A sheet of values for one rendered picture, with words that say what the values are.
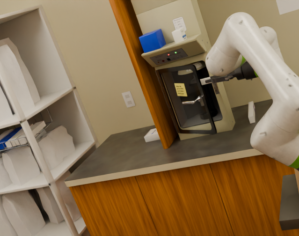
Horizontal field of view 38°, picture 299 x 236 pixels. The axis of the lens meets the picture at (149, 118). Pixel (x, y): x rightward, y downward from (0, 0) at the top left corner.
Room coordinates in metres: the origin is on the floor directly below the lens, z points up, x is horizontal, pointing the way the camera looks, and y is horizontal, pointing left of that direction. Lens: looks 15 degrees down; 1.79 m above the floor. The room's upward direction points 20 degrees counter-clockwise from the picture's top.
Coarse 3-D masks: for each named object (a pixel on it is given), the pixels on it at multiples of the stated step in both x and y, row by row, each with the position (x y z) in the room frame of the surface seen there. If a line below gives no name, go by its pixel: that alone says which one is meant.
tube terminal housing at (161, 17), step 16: (176, 0) 2.31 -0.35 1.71; (192, 0) 2.30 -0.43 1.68; (144, 16) 2.40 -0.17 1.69; (160, 16) 2.36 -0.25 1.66; (176, 16) 2.32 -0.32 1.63; (192, 16) 2.29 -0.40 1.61; (144, 32) 2.42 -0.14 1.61; (192, 32) 2.30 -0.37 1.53; (208, 48) 2.31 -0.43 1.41; (176, 64) 2.36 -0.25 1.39; (224, 96) 2.32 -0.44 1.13; (224, 112) 2.28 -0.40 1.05; (224, 128) 2.30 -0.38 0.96
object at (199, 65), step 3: (201, 60) 2.38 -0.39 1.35; (192, 63) 2.36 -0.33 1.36; (195, 63) 2.36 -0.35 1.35; (198, 63) 2.36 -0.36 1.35; (201, 63) 2.37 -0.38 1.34; (204, 63) 2.38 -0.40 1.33; (198, 66) 2.35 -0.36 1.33; (201, 66) 2.35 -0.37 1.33; (204, 66) 2.36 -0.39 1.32; (198, 69) 2.34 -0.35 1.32
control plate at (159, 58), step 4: (168, 52) 2.28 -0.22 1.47; (172, 52) 2.27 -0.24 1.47; (180, 52) 2.27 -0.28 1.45; (184, 52) 2.27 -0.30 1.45; (156, 56) 2.31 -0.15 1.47; (160, 56) 2.31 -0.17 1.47; (164, 56) 2.30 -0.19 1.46; (168, 56) 2.30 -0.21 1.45; (172, 56) 2.30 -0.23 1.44; (180, 56) 2.30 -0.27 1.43; (184, 56) 2.29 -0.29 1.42; (152, 60) 2.34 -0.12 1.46; (156, 60) 2.34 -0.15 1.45; (160, 60) 2.34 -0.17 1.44; (172, 60) 2.33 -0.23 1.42; (156, 64) 2.37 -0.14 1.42
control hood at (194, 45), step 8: (184, 40) 2.23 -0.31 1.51; (192, 40) 2.19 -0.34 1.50; (200, 40) 2.23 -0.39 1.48; (160, 48) 2.27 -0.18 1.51; (168, 48) 2.25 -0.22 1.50; (176, 48) 2.24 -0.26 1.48; (184, 48) 2.24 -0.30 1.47; (192, 48) 2.24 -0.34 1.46; (200, 48) 2.23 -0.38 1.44; (144, 56) 2.32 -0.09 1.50; (152, 56) 2.31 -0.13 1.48; (152, 64) 2.37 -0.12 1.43; (160, 64) 2.37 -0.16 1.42
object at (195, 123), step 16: (192, 64) 2.17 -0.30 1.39; (176, 80) 2.29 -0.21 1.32; (192, 80) 2.20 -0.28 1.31; (176, 96) 2.33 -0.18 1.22; (192, 96) 2.23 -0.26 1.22; (176, 112) 2.37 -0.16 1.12; (192, 112) 2.26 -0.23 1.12; (208, 112) 2.17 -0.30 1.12; (192, 128) 2.30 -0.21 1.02; (208, 128) 2.20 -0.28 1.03
